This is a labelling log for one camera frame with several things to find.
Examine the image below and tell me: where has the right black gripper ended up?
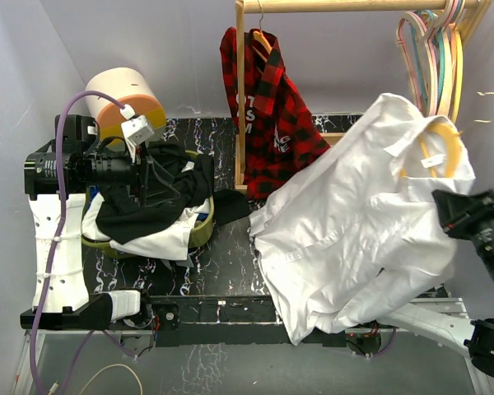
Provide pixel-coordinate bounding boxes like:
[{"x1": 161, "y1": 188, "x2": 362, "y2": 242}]
[{"x1": 430, "y1": 185, "x2": 494, "y2": 296}]

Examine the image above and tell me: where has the teal wooden hanger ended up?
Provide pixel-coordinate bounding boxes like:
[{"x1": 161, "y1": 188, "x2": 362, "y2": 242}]
[{"x1": 413, "y1": 1, "x2": 455, "y2": 116}]

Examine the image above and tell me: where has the yellow wooden hanger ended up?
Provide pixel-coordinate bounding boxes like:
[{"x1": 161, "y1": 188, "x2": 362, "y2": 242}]
[{"x1": 449, "y1": 0, "x2": 492, "y2": 123}]

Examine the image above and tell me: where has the red black plaid shirt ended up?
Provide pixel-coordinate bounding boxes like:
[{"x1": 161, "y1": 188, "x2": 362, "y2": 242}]
[{"x1": 244, "y1": 29, "x2": 329, "y2": 200}]

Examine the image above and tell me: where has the olive green laundry basket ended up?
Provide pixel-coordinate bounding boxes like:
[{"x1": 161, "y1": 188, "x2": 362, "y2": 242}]
[{"x1": 80, "y1": 150, "x2": 215, "y2": 260}]

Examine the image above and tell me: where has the natural wide wooden hanger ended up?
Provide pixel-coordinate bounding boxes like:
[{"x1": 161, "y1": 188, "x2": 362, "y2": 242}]
[{"x1": 421, "y1": 1, "x2": 467, "y2": 121}]

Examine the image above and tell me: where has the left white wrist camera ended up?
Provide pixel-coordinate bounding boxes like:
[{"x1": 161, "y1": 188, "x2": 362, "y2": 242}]
[{"x1": 119, "y1": 105, "x2": 154, "y2": 163}]

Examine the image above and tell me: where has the orange wooden hanger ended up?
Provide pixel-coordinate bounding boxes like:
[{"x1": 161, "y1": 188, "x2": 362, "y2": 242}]
[{"x1": 250, "y1": 2, "x2": 273, "y2": 63}]

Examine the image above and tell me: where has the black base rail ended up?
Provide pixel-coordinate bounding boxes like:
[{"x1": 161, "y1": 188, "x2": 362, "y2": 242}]
[{"x1": 102, "y1": 294, "x2": 400, "y2": 351}]

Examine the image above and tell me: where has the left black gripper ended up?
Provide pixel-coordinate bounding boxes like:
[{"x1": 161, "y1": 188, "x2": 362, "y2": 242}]
[{"x1": 84, "y1": 141, "x2": 180, "y2": 204}]

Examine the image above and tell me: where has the black garment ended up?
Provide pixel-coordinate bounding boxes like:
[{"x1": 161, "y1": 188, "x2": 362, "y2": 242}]
[{"x1": 90, "y1": 142, "x2": 251, "y2": 244}]

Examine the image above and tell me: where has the cream cylinder with coloured lid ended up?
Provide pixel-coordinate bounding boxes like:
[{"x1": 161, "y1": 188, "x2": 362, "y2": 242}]
[{"x1": 86, "y1": 67, "x2": 166, "y2": 142}]

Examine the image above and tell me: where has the cream thin cable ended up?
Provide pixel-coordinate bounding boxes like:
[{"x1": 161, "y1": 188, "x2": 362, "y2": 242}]
[{"x1": 47, "y1": 362, "x2": 144, "y2": 395}]

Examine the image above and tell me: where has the wooden clothes rack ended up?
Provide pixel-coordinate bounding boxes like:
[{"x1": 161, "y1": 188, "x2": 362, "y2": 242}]
[{"x1": 233, "y1": 0, "x2": 494, "y2": 197}]

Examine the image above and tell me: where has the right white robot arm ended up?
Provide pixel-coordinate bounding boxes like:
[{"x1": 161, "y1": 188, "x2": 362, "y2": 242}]
[{"x1": 379, "y1": 188, "x2": 494, "y2": 379}]

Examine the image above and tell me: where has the aluminium table frame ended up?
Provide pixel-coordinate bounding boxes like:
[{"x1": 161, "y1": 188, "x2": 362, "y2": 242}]
[{"x1": 10, "y1": 114, "x2": 493, "y2": 395}]

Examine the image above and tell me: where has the white button-up shirt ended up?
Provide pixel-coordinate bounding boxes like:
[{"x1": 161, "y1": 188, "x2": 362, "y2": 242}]
[{"x1": 249, "y1": 92, "x2": 478, "y2": 346}]

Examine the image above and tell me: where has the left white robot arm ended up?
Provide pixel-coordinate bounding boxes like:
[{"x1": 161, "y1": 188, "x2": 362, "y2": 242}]
[{"x1": 20, "y1": 114, "x2": 154, "y2": 331}]

